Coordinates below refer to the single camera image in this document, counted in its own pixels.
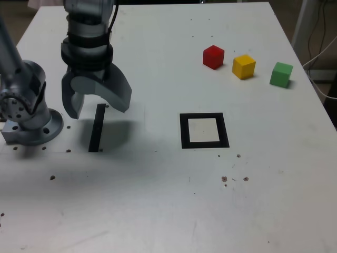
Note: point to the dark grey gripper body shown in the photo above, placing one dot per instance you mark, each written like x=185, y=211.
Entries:
x=89, y=73

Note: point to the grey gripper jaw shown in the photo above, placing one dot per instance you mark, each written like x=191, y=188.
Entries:
x=69, y=102
x=116, y=92

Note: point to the red cube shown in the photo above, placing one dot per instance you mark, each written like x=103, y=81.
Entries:
x=212, y=59

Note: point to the yellow cube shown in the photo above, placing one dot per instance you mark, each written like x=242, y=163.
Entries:
x=243, y=68

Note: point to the green cube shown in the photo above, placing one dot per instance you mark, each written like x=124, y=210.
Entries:
x=280, y=76

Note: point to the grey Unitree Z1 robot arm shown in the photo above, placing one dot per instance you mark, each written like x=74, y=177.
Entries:
x=26, y=79

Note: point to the black tape square outline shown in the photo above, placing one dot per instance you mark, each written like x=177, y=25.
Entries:
x=184, y=131

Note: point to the black tape strip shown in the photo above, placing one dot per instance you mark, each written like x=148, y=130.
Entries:
x=96, y=129

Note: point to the white furniture leg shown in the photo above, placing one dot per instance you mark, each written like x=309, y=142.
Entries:
x=300, y=26

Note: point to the white furniture base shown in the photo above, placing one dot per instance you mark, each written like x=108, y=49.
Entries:
x=323, y=75

